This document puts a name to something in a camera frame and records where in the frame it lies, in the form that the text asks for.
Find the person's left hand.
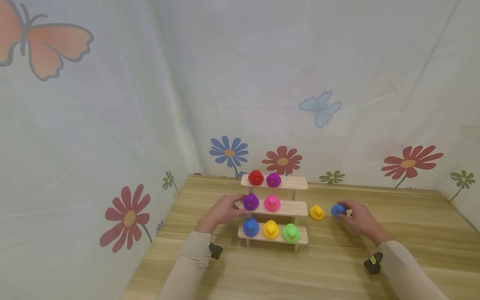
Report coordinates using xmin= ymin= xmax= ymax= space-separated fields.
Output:
xmin=195 ymin=194 xmax=251 ymax=234

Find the person's right hand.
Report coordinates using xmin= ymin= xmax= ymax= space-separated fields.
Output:
xmin=337 ymin=199 xmax=395 ymax=246

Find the dark purple rubber duck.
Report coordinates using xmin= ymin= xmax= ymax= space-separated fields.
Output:
xmin=243 ymin=193 xmax=260 ymax=211

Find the person's right forearm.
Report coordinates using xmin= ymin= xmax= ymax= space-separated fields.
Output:
xmin=377 ymin=240 xmax=450 ymax=300

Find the person's left forearm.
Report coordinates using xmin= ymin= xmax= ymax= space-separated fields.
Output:
xmin=157 ymin=230 xmax=213 ymax=300

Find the pink rubber duck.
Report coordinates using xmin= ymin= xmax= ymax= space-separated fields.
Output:
xmin=264 ymin=195 xmax=281 ymax=212

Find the three-tier light wooden shelf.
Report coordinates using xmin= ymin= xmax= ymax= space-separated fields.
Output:
xmin=237 ymin=174 xmax=309 ymax=253

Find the green rubber duck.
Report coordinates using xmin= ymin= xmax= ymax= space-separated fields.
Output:
xmin=282 ymin=224 xmax=301 ymax=244

